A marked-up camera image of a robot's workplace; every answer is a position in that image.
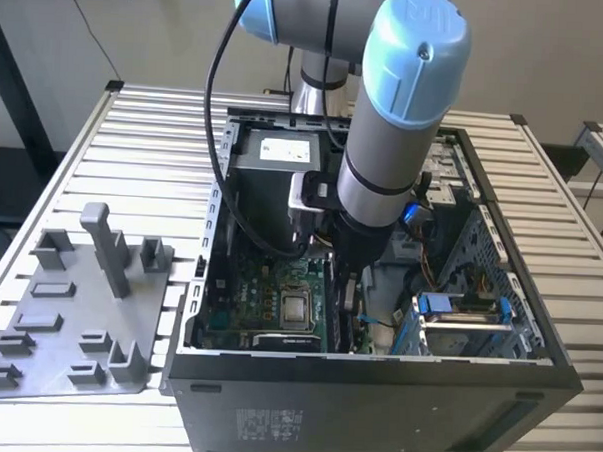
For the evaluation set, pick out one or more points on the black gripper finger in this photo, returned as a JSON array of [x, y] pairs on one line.
[[351, 293]]

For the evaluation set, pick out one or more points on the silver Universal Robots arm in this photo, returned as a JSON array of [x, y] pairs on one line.
[[385, 139]]

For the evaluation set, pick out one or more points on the silver CPU in socket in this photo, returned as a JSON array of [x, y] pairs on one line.
[[296, 312]]

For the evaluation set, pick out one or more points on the black graphics card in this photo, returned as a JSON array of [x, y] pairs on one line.
[[286, 341]]

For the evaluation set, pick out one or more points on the green motherboard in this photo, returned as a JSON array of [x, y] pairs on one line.
[[251, 284]]

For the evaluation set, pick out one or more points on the hard disk in blue carrier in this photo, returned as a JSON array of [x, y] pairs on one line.
[[457, 318]]

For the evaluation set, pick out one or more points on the grey power supply unit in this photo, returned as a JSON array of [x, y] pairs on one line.
[[263, 194]]

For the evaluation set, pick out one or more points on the black open PC case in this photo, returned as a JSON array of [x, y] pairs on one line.
[[323, 412]]

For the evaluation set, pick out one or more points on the black box behind table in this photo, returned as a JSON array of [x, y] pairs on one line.
[[559, 159]]

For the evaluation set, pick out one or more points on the grey plastic parts rack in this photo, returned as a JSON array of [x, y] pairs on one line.
[[127, 318]]

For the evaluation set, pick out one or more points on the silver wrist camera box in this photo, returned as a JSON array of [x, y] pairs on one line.
[[298, 196]]

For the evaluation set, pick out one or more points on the black furniture frame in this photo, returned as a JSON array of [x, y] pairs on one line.
[[24, 104]]

